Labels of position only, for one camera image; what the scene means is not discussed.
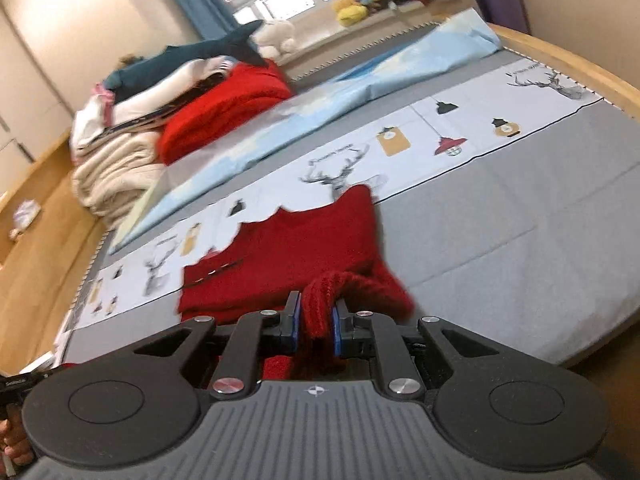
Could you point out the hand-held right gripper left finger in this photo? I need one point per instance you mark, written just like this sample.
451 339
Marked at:
296 322

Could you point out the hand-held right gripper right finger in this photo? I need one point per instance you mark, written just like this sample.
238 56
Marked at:
337 330

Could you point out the dark red knit sweater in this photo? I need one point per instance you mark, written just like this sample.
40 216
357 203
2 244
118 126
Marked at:
310 240

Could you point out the person's left hand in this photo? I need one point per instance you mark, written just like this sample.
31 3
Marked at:
15 440

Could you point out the red folded blanket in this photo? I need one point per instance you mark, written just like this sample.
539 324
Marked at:
225 105

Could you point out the cream folded blanket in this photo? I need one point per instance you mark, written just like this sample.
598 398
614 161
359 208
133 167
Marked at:
115 175

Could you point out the deer printed bed sheet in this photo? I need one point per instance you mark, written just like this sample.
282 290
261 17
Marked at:
450 120

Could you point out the light blue sheet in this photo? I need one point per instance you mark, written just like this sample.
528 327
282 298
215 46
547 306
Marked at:
350 85

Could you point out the navy trimmed folded blanket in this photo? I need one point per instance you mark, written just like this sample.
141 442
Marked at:
135 122

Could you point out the white folded quilt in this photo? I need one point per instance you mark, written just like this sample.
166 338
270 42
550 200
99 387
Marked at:
165 87

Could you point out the white plush toy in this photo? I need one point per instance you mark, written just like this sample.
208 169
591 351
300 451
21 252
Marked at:
276 37

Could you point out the teal shark plush toy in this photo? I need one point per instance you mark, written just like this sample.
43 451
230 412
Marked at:
175 60

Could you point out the brown plush toy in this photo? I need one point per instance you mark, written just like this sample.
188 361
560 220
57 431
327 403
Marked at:
129 61

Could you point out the window sill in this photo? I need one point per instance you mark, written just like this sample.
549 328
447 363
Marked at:
380 22

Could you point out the beige wardrobe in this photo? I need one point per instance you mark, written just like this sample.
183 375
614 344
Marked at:
30 50

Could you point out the purple bag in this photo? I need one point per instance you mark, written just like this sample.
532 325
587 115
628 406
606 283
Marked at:
500 2

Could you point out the wooden bed frame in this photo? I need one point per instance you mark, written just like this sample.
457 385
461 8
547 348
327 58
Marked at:
40 270

